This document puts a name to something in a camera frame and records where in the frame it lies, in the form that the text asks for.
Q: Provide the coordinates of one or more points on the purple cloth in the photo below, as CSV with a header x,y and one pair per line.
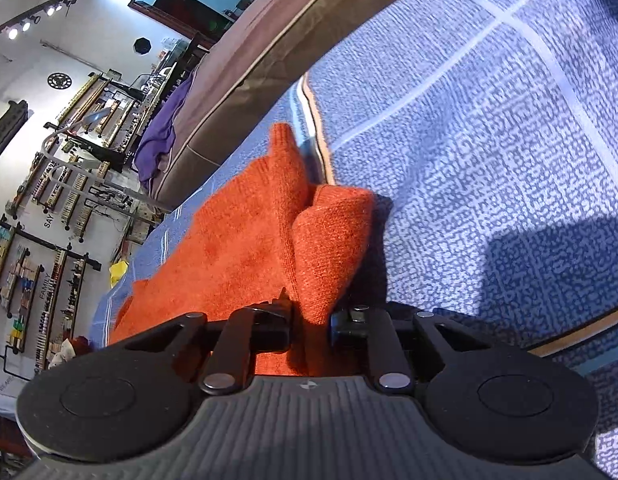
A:
x,y
161,135

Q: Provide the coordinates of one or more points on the blue plaid blanket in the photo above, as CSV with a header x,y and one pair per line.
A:
x,y
464,135

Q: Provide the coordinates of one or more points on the black octagonal wall panel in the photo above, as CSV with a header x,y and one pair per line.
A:
x,y
142,45

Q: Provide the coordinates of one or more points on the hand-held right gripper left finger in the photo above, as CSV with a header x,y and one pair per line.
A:
x,y
274,332

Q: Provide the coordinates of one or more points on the dark cluttered table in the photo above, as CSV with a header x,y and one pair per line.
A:
x,y
164,85

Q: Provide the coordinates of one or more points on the orange knit sweater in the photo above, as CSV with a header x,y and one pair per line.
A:
x,y
239,250

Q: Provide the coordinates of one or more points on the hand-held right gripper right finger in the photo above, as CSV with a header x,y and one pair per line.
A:
x,y
346,332

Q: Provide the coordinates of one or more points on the yellow item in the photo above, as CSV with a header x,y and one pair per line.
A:
x,y
118,272

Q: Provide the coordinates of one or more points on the round black wall ornament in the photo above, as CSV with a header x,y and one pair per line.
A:
x,y
59,81

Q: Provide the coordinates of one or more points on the brown bed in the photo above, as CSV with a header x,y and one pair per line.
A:
x,y
269,35

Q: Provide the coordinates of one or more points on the red and white plush toy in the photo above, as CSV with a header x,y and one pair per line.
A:
x,y
71,349

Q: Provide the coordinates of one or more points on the wall display racks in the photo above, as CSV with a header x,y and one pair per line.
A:
x,y
64,185

